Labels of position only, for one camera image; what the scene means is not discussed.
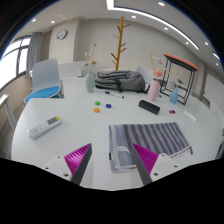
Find white chair with blue seat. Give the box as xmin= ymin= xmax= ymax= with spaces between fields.
xmin=23 ymin=58 xmax=65 ymax=104

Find round wall clock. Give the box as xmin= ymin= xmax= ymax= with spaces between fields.
xmin=56 ymin=29 xmax=68 ymax=41

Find pink vase with flowers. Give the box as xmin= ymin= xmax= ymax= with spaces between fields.
xmin=147 ymin=52 xmax=168 ymax=102

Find grey striped towel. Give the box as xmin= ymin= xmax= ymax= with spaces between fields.
xmin=108 ymin=122 xmax=194 ymax=173

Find grey backpack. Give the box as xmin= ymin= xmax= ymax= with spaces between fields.
xmin=94 ymin=69 xmax=150 ymax=94

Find recessed ceiling spotlights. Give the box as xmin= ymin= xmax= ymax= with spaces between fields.
xmin=31 ymin=1 xmax=212 ymax=46

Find wooden coat rack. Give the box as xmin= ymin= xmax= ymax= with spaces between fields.
xmin=110 ymin=15 xmax=132 ymax=72

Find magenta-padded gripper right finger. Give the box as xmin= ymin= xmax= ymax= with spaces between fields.
xmin=129 ymin=142 xmax=181 ymax=186

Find window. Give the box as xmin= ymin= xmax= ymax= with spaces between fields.
xmin=0 ymin=35 xmax=33 ymax=91

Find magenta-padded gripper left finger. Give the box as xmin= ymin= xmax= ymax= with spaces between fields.
xmin=42 ymin=143 xmax=93 ymax=186

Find black marker pen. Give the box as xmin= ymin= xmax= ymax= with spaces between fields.
xmin=104 ymin=90 xmax=125 ymax=100

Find ceiling light strip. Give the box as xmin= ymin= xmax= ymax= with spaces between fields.
xmin=105 ymin=0 xmax=201 ymax=51

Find black-framed orange-topped side table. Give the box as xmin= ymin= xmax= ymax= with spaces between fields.
xmin=159 ymin=53 xmax=200 ymax=106

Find grey curtain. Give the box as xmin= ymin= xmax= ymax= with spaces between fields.
xmin=25 ymin=31 xmax=44 ymax=79

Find blue vase with dried stems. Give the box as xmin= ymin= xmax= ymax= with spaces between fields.
xmin=169 ymin=68 xmax=184 ymax=104

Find white remote control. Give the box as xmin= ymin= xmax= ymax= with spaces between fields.
xmin=27 ymin=115 xmax=63 ymax=140

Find black rectangular case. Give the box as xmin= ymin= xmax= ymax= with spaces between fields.
xmin=138 ymin=99 xmax=161 ymax=116

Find green vase with dried flowers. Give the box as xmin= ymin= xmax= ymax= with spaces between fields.
xmin=83 ymin=43 xmax=100 ymax=94

